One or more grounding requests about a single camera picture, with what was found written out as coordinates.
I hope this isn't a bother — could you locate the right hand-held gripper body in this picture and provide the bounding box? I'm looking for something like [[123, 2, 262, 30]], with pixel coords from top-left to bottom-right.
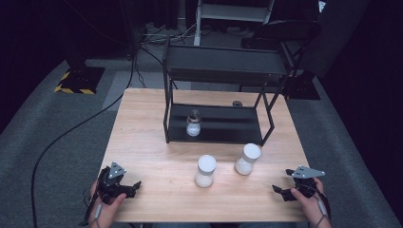
[[290, 165, 326, 200]]

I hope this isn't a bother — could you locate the white metal stand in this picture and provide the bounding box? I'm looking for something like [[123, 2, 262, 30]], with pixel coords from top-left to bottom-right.
[[193, 0, 276, 48]]

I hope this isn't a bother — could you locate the yellow-black striped stand base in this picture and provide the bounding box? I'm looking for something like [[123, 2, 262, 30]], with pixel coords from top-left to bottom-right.
[[53, 66, 106, 95]]

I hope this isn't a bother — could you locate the black metal two-tier rack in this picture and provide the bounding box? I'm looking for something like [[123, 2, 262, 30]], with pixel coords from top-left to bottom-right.
[[162, 35, 298, 147]]

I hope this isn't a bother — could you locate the white-lidded glass jar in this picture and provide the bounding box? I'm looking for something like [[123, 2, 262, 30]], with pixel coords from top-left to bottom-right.
[[234, 142, 262, 177], [194, 154, 218, 189]]

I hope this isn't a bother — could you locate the left hand-held gripper cable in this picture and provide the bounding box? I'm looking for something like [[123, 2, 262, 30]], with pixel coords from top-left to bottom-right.
[[79, 189, 106, 228]]

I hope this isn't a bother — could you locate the right hand-held gripper cable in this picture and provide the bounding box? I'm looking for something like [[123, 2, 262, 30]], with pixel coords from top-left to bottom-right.
[[312, 186, 333, 228]]

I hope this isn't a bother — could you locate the person's right hand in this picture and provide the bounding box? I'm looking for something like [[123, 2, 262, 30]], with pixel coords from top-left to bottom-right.
[[289, 177, 333, 228]]

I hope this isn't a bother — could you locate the black floor base plate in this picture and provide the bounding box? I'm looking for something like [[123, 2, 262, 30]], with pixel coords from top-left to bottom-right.
[[285, 69, 321, 102]]

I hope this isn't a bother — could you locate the bundle of floor cables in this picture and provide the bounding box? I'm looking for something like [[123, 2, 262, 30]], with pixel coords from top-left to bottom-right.
[[139, 21, 199, 46]]

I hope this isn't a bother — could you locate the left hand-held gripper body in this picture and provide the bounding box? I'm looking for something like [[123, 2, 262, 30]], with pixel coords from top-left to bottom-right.
[[96, 161, 127, 204]]

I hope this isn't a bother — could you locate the person's left hand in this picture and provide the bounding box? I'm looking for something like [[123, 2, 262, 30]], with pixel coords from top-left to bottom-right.
[[88, 179, 127, 228]]

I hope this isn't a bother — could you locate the long black floor cable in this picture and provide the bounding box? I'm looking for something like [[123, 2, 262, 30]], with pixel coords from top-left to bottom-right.
[[30, 53, 138, 228]]

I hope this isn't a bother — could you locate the hand-held gripper cable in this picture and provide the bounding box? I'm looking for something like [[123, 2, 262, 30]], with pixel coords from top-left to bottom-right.
[[79, 189, 106, 228], [312, 186, 333, 228]]

